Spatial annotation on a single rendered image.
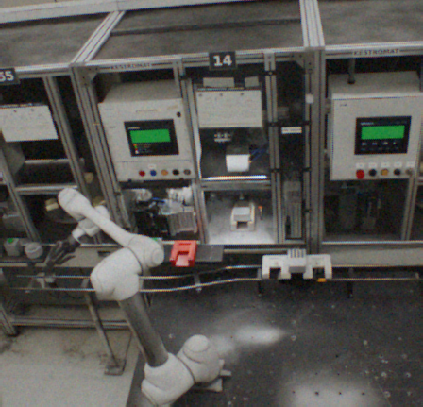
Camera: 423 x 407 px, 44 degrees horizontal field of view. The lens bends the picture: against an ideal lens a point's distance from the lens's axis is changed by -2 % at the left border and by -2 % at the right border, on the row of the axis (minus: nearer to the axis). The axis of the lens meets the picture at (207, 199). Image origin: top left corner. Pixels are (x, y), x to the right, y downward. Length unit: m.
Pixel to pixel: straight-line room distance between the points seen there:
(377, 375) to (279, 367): 0.47
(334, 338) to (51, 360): 2.01
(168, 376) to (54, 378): 1.51
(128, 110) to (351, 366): 1.65
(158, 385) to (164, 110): 1.27
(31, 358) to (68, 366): 0.30
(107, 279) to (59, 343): 1.88
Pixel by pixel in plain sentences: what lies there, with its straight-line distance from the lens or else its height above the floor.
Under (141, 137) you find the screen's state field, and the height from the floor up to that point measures 1.65.
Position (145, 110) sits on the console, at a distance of 2.59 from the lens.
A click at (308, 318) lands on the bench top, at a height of 0.68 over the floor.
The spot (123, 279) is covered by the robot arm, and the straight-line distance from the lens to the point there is 2.21.
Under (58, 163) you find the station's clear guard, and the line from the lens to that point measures 2.96.
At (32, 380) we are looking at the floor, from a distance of 3.90.
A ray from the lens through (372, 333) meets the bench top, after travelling 2.90.
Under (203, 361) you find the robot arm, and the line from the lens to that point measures 2.52.
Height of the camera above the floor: 2.94
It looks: 37 degrees down
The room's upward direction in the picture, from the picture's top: 8 degrees counter-clockwise
